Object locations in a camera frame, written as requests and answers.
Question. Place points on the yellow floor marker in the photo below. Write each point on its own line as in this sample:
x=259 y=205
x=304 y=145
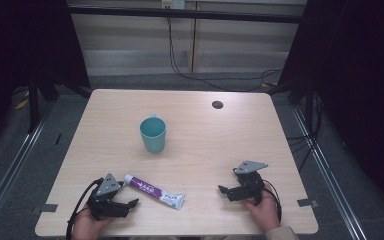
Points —
x=21 y=104

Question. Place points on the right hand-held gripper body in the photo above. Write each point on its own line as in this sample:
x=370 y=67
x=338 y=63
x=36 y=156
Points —
x=249 y=181

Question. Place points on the metal floor rail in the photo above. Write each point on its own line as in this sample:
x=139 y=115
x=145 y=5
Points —
x=8 y=176
x=330 y=180

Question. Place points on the black metal stand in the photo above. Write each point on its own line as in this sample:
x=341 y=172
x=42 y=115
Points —
x=309 y=100
x=33 y=103

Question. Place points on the purple and white toothpaste tube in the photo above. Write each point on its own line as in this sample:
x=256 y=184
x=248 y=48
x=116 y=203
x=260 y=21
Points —
x=155 y=191

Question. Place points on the dark round table grommet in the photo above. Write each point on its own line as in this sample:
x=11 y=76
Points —
x=217 y=104

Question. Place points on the black horizontal bar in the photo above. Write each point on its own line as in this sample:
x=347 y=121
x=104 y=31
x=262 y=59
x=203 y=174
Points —
x=186 y=14

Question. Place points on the teal plastic cup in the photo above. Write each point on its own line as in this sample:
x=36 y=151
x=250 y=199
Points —
x=152 y=134

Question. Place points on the dark curtain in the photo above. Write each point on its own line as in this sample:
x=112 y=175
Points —
x=26 y=43
x=356 y=83

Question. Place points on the white wall socket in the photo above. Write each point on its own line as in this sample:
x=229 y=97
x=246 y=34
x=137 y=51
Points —
x=173 y=3

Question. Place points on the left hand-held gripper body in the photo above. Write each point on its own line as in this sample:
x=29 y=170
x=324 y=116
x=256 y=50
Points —
x=108 y=186

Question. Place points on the person's right hand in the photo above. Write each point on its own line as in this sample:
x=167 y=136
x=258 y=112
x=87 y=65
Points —
x=264 y=212

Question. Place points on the person's left hand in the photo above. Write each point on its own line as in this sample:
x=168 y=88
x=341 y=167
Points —
x=87 y=225

